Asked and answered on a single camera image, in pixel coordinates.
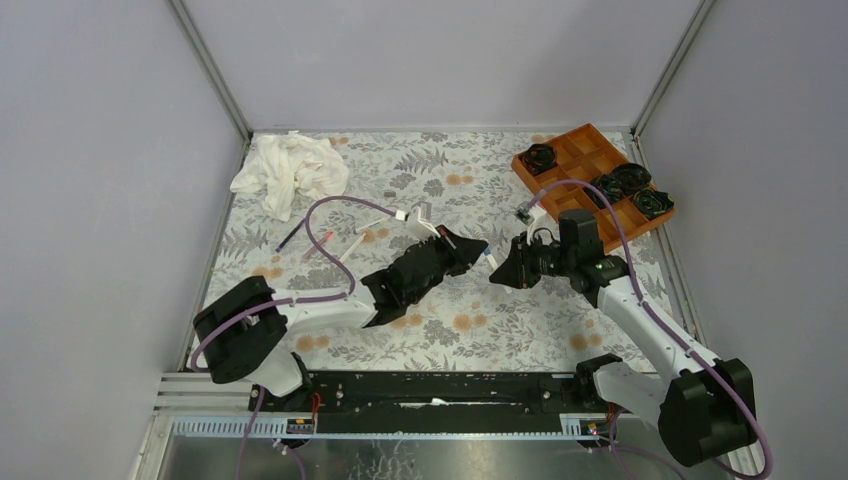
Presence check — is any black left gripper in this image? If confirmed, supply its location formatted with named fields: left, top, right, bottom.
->
left=406, top=227, right=486, bottom=308

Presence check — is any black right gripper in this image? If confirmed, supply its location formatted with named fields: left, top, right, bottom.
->
left=489, top=231, right=575, bottom=289

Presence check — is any white pen blue tip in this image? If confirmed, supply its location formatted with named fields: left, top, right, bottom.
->
left=483, top=253, right=512, bottom=294

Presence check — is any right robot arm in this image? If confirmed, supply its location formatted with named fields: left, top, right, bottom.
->
left=489, top=207, right=758, bottom=467

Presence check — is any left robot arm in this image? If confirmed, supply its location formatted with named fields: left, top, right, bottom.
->
left=190, top=225, right=488, bottom=411

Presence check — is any white pen red tip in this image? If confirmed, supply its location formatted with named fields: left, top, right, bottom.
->
left=338, top=235, right=365, bottom=264

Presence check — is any pink pen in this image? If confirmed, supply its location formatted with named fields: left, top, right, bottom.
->
left=302, top=231, right=334, bottom=261

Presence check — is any black pen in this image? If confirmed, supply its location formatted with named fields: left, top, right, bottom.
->
left=275, top=219, right=305, bottom=253

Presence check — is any floral patterned mat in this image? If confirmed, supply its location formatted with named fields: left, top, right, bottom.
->
left=206, top=132, right=651, bottom=372

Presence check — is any orange compartment tray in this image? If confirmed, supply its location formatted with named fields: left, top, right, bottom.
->
left=511, top=124, right=675, bottom=252

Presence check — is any white crumpled cloth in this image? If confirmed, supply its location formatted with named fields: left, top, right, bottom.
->
left=229, top=132, right=350, bottom=222

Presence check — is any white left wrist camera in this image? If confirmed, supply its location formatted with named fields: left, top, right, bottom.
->
left=394, top=206, right=439, bottom=241

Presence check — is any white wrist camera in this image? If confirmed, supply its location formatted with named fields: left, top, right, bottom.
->
left=515, top=204, right=548, bottom=243
left=394, top=206, right=439, bottom=241

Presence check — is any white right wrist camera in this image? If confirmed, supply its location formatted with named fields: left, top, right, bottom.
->
left=515, top=204, right=548, bottom=243

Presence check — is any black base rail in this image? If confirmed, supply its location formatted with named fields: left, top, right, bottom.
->
left=248, top=370, right=609, bottom=435

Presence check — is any black green cable coil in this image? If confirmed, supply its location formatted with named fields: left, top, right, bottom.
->
left=630, top=187, right=676, bottom=220

